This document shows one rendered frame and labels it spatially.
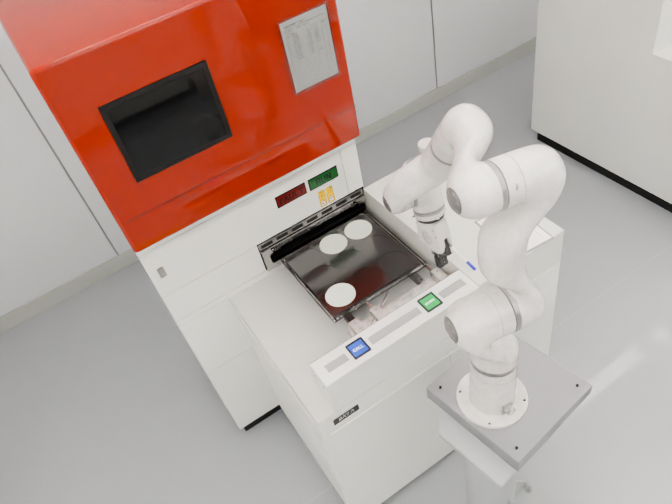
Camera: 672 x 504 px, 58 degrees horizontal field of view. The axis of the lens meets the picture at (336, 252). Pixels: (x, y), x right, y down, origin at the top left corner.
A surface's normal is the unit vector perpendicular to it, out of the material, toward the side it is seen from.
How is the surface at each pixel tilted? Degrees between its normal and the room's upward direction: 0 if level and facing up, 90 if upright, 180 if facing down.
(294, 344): 0
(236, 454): 0
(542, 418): 3
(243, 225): 90
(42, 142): 90
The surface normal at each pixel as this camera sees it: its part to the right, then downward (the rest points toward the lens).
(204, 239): 0.53, 0.53
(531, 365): -0.15, -0.72
